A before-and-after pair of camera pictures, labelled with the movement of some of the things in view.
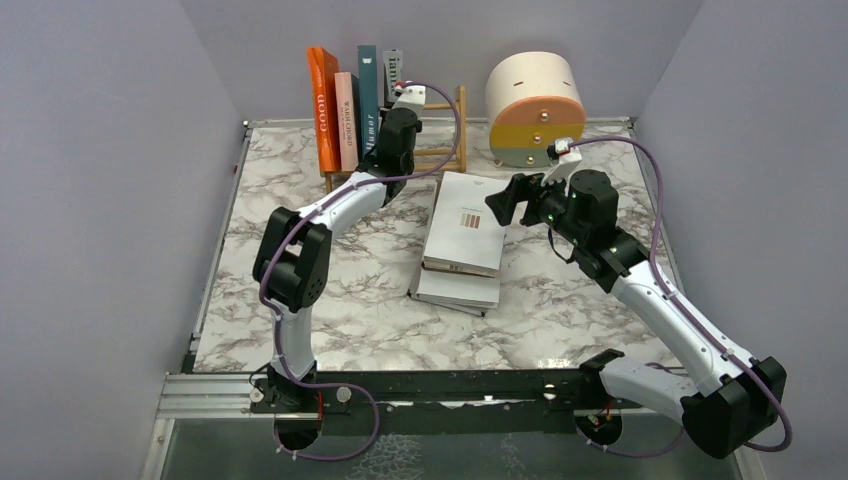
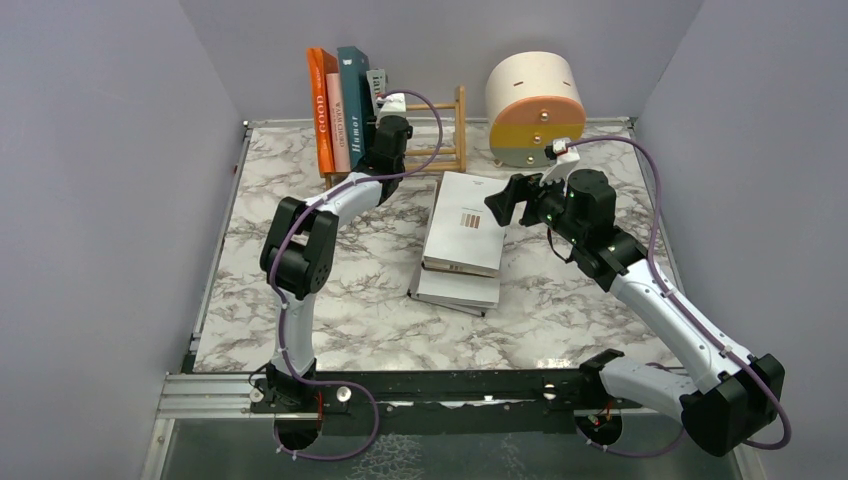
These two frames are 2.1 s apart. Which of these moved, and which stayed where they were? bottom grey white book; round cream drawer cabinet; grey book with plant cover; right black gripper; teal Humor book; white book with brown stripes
Moved: teal Humor book; grey book with plant cover
Stayed: right black gripper; bottom grey white book; white book with brown stripes; round cream drawer cabinet
